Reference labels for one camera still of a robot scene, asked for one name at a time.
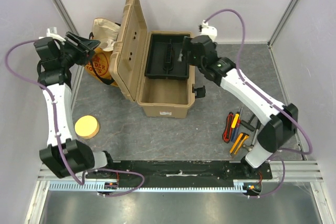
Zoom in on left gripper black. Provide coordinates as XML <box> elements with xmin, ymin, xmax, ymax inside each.
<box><xmin>58</xmin><ymin>31</ymin><xmax>100</xmax><ymax>68</ymax></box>

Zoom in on black toolbox tray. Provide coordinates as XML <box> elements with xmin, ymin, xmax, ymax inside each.
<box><xmin>144</xmin><ymin>33</ymin><xmax>190</xmax><ymax>80</ymax></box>

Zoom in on tan plastic toolbox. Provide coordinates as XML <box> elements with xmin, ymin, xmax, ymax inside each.
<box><xmin>109</xmin><ymin>0</ymin><xmax>205</xmax><ymax>119</ymax></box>

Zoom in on yellow handled pliers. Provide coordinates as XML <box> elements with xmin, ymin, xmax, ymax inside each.
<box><xmin>231</xmin><ymin>106</ymin><xmax>243</xmax><ymax>129</ymax></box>

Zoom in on red black pliers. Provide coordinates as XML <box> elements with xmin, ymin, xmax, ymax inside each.
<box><xmin>222</xmin><ymin>112</ymin><xmax>234</xmax><ymax>143</ymax></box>

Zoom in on blue red screwdriver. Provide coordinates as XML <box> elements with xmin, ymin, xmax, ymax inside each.
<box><xmin>230</xmin><ymin>121</ymin><xmax>240</xmax><ymax>142</ymax></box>

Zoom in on black rubber mallet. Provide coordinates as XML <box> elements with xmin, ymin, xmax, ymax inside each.
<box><xmin>240</xmin><ymin>114</ymin><xmax>261</xmax><ymax>132</ymax></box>

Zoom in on yellow black utility knife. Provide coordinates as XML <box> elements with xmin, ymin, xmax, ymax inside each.
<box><xmin>229</xmin><ymin>133</ymin><xmax>249</xmax><ymax>156</ymax></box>

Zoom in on steel claw hammer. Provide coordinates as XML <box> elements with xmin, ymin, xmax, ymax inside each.
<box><xmin>243</xmin><ymin>120</ymin><xmax>261</xmax><ymax>152</ymax></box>

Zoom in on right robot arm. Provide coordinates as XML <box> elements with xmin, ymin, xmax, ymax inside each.
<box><xmin>181</xmin><ymin>35</ymin><xmax>298</xmax><ymax>179</ymax></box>

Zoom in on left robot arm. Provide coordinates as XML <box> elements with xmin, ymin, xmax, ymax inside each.
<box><xmin>34</xmin><ymin>28</ymin><xmax>116</xmax><ymax>178</ymax></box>

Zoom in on orange paper shopping bag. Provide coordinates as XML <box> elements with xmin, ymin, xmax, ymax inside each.
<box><xmin>85</xmin><ymin>18</ymin><xmax>121</xmax><ymax>87</ymax></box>

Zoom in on round wooden disc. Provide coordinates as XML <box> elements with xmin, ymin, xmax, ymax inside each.
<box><xmin>75</xmin><ymin>115</ymin><xmax>100</xmax><ymax>139</ymax></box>

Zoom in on aluminium frame rail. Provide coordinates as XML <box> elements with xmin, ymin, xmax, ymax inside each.
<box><xmin>52</xmin><ymin>0</ymin><xmax>80</xmax><ymax>36</ymax></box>

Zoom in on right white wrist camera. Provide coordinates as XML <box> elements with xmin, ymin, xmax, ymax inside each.
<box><xmin>198</xmin><ymin>20</ymin><xmax>217</xmax><ymax>42</ymax></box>

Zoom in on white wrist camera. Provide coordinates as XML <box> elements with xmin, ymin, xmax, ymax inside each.
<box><xmin>198</xmin><ymin>20</ymin><xmax>217</xmax><ymax>42</ymax></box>
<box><xmin>38</xmin><ymin>27</ymin><xmax>66</xmax><ymax>44</ymax></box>

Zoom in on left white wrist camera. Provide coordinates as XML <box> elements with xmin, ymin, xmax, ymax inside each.
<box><xmin>38</xmin><ymin>27</ymin><xmax>66</xmax><ymax>44</ymax></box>

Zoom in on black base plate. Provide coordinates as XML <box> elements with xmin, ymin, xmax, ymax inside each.
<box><xmin>85</xmin><ymin>159</ymin><xmax>274</xmax><ymax>183</ymax></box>

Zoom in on slotted cable duct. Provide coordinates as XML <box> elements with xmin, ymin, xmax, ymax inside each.
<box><xmin>49</xmin><ymin>180</ymin><xmax>249</xmax><ymax>192</ymax></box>

